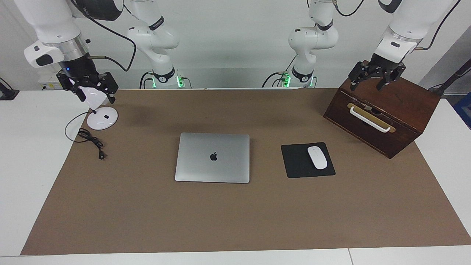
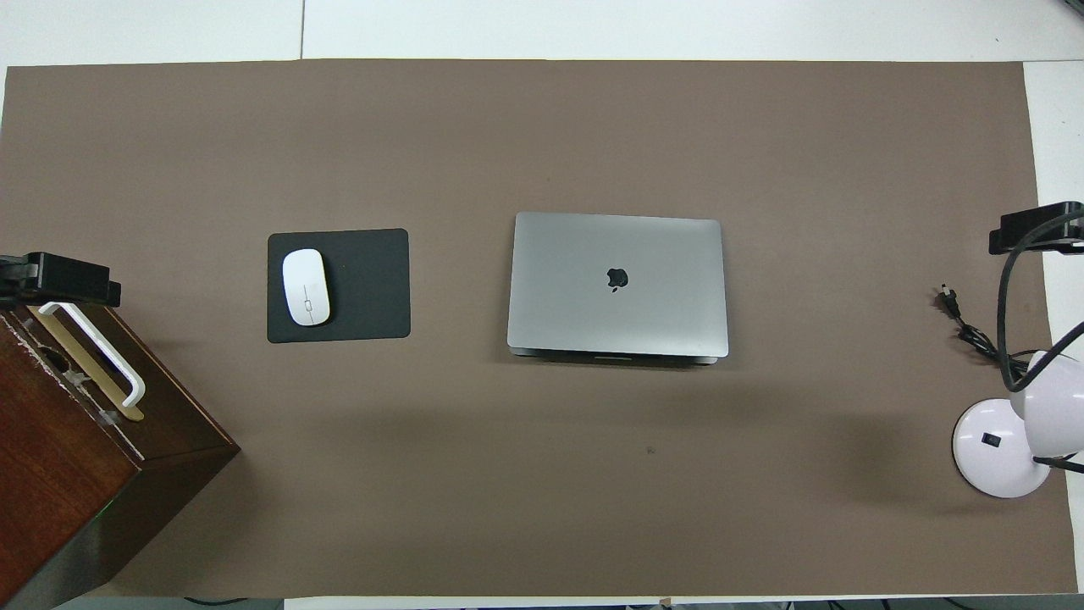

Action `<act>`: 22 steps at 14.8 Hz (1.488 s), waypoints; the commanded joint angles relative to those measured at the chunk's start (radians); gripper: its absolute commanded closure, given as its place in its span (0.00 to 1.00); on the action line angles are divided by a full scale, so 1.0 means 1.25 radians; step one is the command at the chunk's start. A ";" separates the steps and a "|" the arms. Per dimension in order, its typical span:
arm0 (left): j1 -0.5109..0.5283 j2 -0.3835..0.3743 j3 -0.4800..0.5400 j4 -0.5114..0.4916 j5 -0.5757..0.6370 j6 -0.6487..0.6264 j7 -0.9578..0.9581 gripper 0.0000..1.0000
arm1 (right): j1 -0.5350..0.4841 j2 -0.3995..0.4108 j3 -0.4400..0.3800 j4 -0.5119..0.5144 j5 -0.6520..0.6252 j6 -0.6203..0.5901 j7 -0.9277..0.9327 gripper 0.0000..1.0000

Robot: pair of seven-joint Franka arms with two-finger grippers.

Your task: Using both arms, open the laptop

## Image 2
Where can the black mouse pad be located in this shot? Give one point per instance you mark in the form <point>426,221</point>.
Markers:
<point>373,288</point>

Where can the white computer mouse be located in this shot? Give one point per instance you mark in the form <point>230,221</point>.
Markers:
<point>305,280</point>

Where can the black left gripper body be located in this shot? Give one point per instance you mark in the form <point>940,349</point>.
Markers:
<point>76,281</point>

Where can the silver grey laptop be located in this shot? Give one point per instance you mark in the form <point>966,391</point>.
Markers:
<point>660,305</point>

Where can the dark brown wooden box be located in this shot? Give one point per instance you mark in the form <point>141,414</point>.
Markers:
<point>51,474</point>

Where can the white desk lamp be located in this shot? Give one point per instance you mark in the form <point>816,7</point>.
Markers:
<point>991,457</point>

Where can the brown table mat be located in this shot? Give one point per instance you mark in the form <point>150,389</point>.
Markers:
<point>542,491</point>

